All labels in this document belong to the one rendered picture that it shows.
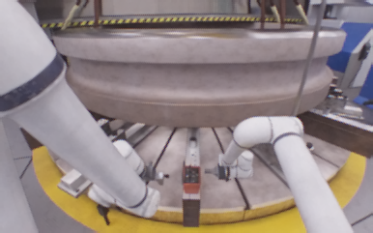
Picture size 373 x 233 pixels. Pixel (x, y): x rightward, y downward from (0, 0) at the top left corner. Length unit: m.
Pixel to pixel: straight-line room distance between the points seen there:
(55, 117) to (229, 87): 1.79
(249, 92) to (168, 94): 0.85
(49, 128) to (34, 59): 0.10
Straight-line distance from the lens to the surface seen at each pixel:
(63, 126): 0.32
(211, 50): 1.70
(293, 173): 0.76
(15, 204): 0.49
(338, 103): 4.11
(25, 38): 0.27
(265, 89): 2.17
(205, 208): 1.93
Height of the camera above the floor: 1.89
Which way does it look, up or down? 29 degrees down
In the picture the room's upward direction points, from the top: 1 degrees counter-clockwise
